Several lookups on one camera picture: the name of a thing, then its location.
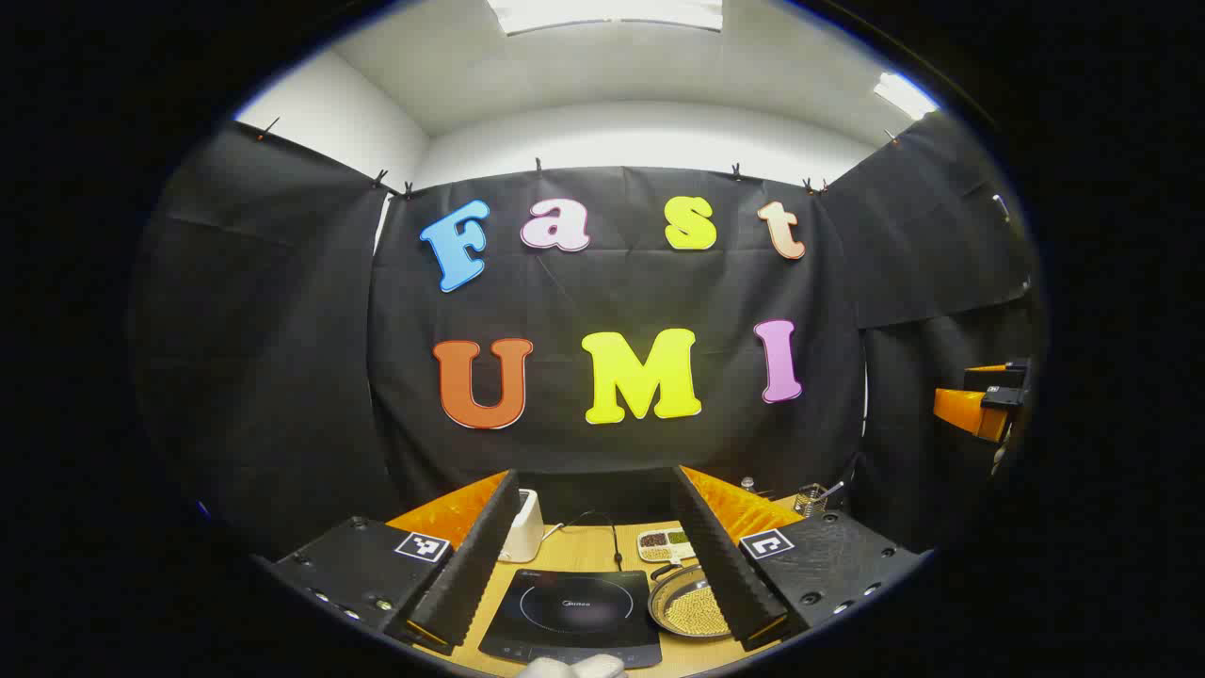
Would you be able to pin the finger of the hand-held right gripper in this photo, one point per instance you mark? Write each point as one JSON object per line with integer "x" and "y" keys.
{"x": 998, "y": 377}
{"x": 960, "y": 407}

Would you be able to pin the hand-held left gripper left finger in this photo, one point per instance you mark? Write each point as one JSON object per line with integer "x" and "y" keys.
{"x": 471, "y": 574}

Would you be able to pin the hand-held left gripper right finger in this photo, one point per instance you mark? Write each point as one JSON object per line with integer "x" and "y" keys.
{"x": 720, "y": 565}

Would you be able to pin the steel pot with soybeans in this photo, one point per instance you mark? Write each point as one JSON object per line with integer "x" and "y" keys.
{"x": 692, "y": 612}

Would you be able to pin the black induction cooktop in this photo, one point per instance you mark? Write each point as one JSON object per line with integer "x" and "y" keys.
{"x": 574, "y": 631}

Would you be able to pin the white divided plate with beans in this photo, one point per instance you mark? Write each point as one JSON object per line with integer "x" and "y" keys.
{"x": 664, "y": 544}

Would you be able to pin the white toaster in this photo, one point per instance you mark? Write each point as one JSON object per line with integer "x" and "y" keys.
{"x": 527, "y": 527}

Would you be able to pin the ceiling light panel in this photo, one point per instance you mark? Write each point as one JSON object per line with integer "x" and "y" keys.
{"x": 902, "y": 94}

